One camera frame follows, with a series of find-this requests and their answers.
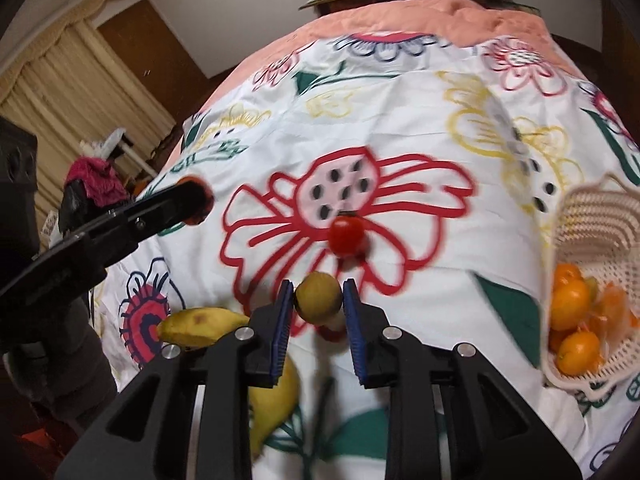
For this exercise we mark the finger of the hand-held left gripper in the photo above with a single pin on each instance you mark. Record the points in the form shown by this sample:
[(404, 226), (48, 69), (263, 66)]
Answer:
[(165, 205)]

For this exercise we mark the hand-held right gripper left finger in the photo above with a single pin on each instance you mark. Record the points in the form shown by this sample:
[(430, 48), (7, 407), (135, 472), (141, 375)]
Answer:
[(280, 335)]

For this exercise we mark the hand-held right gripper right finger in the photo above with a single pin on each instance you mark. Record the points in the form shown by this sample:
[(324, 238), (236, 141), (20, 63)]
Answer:
[(356, 335)]

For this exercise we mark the green-brown kiwi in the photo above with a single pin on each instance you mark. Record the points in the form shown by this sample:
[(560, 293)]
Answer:
[(318, 297), (592, 287)]

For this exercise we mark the orange tangerine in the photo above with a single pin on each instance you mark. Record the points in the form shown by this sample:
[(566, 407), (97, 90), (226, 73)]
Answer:
[(553, 339), (579, 353), (570, 305), (567, 272)]

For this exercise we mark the white plastic basket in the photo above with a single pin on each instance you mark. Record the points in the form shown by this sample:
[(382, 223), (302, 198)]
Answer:
[(595, 220)]

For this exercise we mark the yellow banana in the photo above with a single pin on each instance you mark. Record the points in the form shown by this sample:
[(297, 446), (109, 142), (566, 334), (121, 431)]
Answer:
[(200, 327), (272, 405)]

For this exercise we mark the pink knitted cloth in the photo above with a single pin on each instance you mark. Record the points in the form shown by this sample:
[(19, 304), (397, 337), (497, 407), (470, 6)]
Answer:
[(97, 180)]

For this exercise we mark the white plastic rack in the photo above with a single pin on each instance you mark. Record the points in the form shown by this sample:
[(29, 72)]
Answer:
[(120, 140)]

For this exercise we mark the beige curtain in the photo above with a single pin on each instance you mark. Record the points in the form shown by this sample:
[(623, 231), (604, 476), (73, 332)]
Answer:
[(65, 85)]

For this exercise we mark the brown wooden door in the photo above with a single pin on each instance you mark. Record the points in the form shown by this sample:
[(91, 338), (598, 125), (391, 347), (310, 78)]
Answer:
[(155, 45)]

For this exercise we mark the floral printed blanket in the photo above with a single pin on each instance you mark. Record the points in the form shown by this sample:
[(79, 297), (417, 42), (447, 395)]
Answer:
[(400, 135)]

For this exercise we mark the plastic bag of orange pieces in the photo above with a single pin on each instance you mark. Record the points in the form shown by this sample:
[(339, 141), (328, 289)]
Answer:
[(615, 310)]

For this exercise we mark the pink blanket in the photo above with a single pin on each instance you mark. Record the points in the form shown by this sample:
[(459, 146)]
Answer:
[(425, 17)]

